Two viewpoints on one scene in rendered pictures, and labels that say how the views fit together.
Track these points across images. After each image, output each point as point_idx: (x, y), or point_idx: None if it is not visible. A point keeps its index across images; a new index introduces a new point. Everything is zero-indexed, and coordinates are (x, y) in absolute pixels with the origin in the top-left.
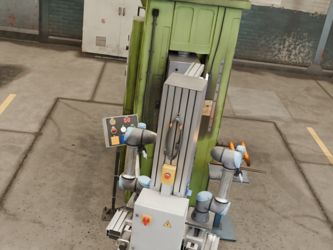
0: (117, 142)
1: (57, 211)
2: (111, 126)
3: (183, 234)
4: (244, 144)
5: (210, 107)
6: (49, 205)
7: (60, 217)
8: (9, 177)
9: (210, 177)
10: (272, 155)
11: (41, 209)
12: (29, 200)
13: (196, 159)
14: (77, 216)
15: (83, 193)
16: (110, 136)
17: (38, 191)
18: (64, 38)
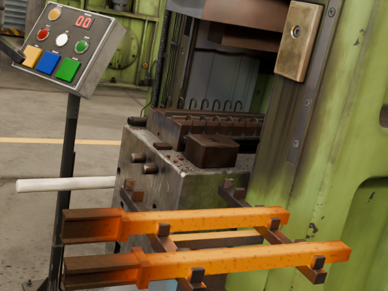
0: (30, 61)
1: (25, 227)
2: (45, 22)
3: None
4: (325, 249)
5: (303, 40)
6: (37, 216)
7: (7, 232)
8: (91, 175)
9: (84, 289)
10: None
11: (21, 212)
12: (40, 198)
13: (239, 275)
14: (21, 250)
15: (105, 244)
16: (29, 44)
17: (74, 201)
18: None
